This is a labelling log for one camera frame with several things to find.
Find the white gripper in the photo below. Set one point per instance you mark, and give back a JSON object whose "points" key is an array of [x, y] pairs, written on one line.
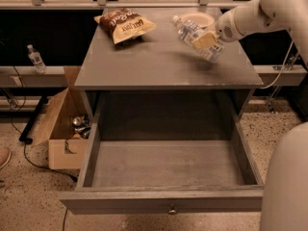
{"points": [[225, 29]]}

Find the blue label plastic bottle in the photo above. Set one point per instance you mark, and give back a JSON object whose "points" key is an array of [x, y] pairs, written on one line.
{"points": [[188, 31]]}

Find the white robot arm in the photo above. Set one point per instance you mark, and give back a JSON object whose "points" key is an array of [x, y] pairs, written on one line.
{"points": [[285, 198]]}

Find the grey cabinet counter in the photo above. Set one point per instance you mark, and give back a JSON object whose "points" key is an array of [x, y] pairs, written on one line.
{"points": [[158, 78]]}

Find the open grey drawer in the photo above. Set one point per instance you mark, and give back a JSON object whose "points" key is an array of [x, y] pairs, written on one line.
{"points": [[145, 167]]}

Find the clear water bottle on ledge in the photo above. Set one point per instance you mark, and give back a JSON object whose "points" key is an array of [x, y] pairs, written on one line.
{"points": [[36, 59]]}

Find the metal drawer knob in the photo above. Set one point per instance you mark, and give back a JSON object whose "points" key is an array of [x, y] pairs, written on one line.
{"points": [[172, 211]]}

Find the white bowl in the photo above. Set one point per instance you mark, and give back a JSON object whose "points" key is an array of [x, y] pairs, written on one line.
{"points": [[203, 20]]}

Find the brown chip bag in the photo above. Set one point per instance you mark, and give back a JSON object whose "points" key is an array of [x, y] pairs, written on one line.
{"points": [[124, 24]]}

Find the cans in cardboard box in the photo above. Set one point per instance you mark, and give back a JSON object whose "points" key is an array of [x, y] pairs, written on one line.
{"points": [[81, 127]]}

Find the cardboard box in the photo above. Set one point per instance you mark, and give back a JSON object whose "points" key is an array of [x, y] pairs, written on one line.
{"points": [[65, 148]]}

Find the black table leg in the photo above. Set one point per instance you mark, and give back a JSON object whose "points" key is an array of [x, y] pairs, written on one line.
{"points": [[24, 134]]}

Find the tan shoe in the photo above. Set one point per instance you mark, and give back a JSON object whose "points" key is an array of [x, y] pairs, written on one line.
{"points": [[5, 156]]}

